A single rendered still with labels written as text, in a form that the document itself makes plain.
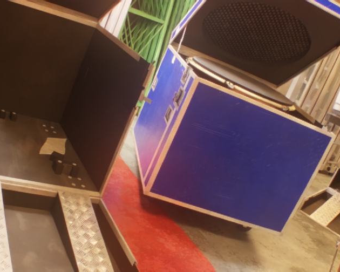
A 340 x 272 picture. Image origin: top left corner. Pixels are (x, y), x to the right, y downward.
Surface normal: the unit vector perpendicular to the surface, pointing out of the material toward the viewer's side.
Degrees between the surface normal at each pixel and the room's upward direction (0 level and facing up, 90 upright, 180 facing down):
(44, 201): 91
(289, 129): 90
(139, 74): 90
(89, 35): 90
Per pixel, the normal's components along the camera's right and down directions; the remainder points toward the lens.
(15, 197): 0.40, 0.47
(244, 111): 0.12, 0.36
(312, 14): -0.23, 0.91
